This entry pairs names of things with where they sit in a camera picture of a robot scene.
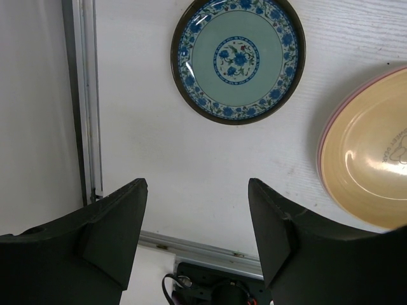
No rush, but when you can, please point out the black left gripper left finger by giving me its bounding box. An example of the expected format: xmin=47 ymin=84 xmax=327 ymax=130
xmin=1 ymin=179 xmax=148 ymax=304

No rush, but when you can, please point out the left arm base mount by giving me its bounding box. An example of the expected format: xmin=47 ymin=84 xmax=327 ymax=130
xmin=162 ymin=262 xmax=273 ymax=305

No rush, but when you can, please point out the aluminium front rail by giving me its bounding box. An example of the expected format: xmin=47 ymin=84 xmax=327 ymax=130
xmin=139 ymin=231 xmax=263 ymax=280

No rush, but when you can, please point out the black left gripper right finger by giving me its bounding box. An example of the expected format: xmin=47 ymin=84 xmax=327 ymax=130
xmin=248 ymin=178 xmax=406 ymax=304

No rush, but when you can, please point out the pink plate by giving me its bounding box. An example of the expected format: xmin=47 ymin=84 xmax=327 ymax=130
xmin=317 ymin=64 xmax=407 ymax=198

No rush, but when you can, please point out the yellow bear plate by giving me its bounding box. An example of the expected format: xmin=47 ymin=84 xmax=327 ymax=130
xmin=321 ymin=70 xmax=406 ymax=229

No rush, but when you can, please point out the black blue patterned plate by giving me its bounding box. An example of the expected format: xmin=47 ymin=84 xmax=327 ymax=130
xmin=170 ymin=1 xmax=306 ymax=125

